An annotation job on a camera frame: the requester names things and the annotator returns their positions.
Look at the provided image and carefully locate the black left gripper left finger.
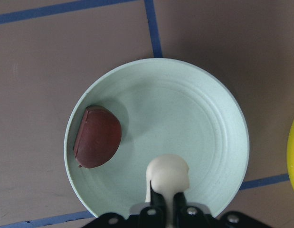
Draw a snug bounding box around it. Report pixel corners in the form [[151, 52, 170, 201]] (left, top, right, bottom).
[[149, 181, 166, 228]]

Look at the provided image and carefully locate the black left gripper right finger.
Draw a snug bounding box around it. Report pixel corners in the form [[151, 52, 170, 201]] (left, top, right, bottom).
[[172, 192, 187, 228]]

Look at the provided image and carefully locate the white half-round bun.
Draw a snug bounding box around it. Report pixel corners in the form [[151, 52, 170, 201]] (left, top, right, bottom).
[[145, 154, 190, 228]]

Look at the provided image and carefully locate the brown half-round bun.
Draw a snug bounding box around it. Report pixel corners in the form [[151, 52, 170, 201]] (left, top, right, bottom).
[[74, 106, 122, 169]]

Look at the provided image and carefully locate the light green round plate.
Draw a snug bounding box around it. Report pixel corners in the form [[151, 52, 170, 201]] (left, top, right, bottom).
[[64, 58, 249, 217]]

